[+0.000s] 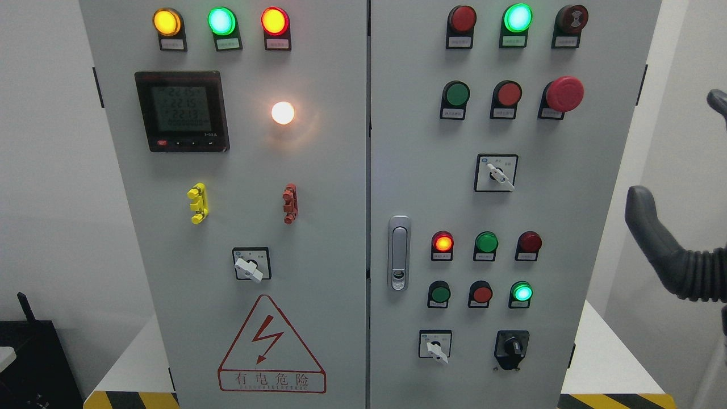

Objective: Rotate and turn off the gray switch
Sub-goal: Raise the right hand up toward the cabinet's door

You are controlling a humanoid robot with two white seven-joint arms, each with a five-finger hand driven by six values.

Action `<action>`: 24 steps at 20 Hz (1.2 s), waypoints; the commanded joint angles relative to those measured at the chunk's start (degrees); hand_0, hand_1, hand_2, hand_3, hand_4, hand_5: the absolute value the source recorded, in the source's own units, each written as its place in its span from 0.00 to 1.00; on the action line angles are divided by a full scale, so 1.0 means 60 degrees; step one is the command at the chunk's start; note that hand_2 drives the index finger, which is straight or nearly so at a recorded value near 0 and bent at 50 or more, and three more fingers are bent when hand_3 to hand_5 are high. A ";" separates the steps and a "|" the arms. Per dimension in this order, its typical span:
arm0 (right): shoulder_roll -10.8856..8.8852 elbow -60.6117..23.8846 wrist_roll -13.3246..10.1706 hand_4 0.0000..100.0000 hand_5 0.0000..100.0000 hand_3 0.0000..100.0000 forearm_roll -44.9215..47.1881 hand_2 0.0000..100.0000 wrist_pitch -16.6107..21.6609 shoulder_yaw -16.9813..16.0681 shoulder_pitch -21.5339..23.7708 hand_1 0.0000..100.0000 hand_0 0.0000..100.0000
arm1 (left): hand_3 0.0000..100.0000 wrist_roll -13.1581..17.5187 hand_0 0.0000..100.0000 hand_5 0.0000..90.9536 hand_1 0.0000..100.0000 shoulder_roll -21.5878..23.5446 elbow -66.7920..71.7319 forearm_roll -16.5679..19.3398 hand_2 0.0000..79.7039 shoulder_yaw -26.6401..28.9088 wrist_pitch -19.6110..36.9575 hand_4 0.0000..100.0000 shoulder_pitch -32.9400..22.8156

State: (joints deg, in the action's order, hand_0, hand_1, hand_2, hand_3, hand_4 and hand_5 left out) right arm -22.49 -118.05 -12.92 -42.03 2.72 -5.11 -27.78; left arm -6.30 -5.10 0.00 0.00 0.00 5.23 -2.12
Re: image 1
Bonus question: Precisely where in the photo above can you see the gray robotic hand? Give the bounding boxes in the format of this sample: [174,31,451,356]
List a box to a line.
[625,185,726,302]

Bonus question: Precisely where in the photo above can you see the lit green indicator lower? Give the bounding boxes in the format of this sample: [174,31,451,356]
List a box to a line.
[508,281,534,309]

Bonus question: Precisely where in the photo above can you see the green indicator middle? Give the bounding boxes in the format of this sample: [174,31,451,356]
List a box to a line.
[473,231,499,262]

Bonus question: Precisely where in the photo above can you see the red push button lower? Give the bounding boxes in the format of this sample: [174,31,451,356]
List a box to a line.
[467,280,493,308]

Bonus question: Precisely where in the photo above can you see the red push button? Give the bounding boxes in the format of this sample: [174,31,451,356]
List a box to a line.
[467,280,493,308]
[489,80,523,120]

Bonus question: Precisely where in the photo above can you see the red emergency stop button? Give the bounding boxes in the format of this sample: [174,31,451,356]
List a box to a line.
[537,76,584,120]

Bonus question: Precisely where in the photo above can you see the right gray cabinet door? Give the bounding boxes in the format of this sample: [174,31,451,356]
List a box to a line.
[369,1,662,408]

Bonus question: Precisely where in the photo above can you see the gray cabinet door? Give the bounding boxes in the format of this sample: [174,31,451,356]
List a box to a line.
[80,1,367,408]
[369,1,662,408]

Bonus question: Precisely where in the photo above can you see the lit red indicator middle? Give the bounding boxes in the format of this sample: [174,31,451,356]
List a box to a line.
[431,231,454,261]

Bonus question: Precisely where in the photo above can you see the green push button lower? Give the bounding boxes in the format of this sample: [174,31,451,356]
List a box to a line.
[427,280,452,308]

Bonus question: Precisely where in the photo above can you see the green push button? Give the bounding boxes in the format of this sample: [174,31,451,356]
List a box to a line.
[427,280,452,308]
[440,80,470,120]

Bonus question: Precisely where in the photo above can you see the red push button upper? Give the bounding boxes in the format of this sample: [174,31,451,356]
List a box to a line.
[489,80,523,120]

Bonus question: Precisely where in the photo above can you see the dark red buzzer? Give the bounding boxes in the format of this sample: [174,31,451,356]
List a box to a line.
[551,5,589,49]

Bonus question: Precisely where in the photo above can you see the green push button upper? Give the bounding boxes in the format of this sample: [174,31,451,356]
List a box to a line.
[440,80,470,120]

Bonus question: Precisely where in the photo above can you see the top right green indicator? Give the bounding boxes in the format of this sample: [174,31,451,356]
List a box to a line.
[499,2,533,49]

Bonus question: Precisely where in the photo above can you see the top right red indicator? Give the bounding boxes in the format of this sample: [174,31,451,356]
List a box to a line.
[445,5,477,49]

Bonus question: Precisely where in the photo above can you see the red electrical hazard sticker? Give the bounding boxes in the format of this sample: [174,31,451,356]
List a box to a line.
[218,294,327,394]

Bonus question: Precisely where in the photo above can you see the white glowing indicator light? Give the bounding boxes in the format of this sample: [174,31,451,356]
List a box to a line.
[270,101,295,126]

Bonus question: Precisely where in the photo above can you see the left gray cabinet door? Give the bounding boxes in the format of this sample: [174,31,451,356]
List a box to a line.
[80,1,367,408]

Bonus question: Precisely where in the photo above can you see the left red indicator light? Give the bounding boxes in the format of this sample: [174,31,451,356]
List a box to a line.
[261,7,293,51]

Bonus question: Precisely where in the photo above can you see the left green indicator light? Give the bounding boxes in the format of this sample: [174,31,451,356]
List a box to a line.
[207,7,243,52]

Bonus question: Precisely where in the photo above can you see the digital power meter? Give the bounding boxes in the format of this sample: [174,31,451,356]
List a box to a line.
[135,70,229,153]

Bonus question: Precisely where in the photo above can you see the yellow indicator light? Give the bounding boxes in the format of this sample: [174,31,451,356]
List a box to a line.
[153,7,187,52]

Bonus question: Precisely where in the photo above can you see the black box with antenna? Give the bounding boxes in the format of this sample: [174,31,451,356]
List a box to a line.
[1,293,83,408]

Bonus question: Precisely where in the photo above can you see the black key selector switch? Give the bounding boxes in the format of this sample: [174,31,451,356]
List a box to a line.
[494,331,530,370]

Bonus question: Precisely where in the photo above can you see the silver door handle lock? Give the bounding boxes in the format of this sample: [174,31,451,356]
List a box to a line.
[387,215,411,291]

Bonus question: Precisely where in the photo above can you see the left door gray rotary switch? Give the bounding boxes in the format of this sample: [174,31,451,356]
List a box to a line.
[232,247,272,283]

